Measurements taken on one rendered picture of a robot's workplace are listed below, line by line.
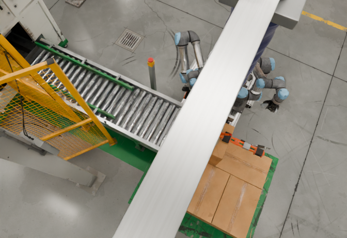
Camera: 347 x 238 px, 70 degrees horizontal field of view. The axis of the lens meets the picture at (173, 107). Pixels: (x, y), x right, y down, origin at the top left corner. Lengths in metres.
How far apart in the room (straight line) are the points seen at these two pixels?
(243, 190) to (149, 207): 2.68
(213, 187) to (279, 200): 1.13
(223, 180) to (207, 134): 2.58
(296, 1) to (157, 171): 0.82
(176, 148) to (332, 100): 4.30
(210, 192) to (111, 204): 1.37
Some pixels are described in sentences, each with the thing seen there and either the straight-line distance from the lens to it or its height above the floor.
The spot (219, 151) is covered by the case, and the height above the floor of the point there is 0.94.
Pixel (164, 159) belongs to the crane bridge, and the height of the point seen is 3.05.
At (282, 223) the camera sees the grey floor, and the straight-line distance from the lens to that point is 3.86.
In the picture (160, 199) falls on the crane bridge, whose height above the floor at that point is 3.05.
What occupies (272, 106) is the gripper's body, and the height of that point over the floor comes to 1.67.
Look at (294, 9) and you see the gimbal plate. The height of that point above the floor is 2.87.
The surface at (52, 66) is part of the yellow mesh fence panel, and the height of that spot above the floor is 2.07.
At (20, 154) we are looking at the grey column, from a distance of 2.01.
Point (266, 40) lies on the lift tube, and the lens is 1.25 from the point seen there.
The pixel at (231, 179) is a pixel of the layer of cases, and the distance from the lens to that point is 3.12.
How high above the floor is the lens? 3.55
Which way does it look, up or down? 67 degrees down
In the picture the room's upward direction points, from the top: 3 degrees clockwise
